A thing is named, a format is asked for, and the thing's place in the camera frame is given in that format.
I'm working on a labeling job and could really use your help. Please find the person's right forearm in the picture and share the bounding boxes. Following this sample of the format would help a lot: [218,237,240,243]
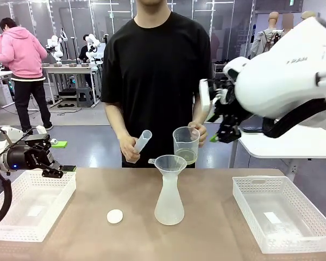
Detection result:
[104,102,131,140]

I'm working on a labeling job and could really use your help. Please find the person's left forearm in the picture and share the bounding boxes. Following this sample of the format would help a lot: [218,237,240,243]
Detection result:
[192,94,207,125]

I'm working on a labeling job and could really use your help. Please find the white round flask stopper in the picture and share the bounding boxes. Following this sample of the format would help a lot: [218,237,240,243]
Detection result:
[106,208,124,225]

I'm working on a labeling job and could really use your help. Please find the person's left hand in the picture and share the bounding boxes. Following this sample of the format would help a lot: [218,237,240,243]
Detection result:
[187,121,208,150]

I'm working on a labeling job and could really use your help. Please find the translucent plastic conical flask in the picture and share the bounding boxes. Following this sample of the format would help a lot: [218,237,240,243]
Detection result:
[154,173,186,226]

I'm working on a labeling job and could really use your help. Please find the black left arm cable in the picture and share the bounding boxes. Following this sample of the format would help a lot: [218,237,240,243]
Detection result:
[0,127,35,229]

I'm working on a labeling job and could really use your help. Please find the grey plastic step stool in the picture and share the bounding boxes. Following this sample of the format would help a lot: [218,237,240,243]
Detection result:
[76,86,95,108]

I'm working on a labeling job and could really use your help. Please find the black flat tray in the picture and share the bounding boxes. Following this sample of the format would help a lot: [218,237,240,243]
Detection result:
[240,124,265,134]

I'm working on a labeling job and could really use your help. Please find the translucent plastic funnel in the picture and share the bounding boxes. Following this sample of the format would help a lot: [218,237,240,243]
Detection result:
[148,154,189,179]

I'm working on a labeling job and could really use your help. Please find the white workbench with robots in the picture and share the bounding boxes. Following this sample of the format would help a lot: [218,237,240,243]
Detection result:
[42,62,104,108]

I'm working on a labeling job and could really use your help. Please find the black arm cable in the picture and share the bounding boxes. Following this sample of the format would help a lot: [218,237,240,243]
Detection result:
[0,127,35,229]
[261,98,326,139]

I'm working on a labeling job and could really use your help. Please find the white perforated plastic basket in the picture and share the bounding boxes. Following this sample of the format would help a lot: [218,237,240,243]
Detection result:
[231,175,326,255]
[0,170,77,243]

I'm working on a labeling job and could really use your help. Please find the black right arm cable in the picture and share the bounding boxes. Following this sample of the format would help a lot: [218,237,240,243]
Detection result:
[261,98,326,139]

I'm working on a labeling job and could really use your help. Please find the person's right hand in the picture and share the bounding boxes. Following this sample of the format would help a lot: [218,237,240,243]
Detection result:
[119,133,142,164]

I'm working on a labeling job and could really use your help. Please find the person in pink hoodie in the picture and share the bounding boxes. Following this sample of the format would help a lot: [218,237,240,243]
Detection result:
[0,17,54,132]

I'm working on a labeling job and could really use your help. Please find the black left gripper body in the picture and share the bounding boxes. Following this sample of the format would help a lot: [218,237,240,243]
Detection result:
[5,133,57,176]

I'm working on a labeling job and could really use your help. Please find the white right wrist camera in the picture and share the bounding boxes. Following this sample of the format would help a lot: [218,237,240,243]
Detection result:
[198,78,234,123]

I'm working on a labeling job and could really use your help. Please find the person in black T-shirt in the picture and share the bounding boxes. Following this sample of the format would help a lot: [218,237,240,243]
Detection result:
[101,0,213,169]

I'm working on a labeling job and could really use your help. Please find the mannequin in grey shirt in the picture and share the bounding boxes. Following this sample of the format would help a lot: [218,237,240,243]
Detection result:
[250,11,285,60]

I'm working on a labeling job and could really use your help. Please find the clear plastic measuring beaker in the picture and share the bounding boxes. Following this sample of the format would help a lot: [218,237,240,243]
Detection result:
[172,126,201,166]

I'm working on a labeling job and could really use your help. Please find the translucent plastic measuring cylinder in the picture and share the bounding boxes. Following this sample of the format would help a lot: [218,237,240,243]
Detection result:
[132,129,153,156]

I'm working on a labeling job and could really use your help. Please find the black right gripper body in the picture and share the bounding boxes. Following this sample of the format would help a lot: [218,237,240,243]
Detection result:
[216,86,243,144]

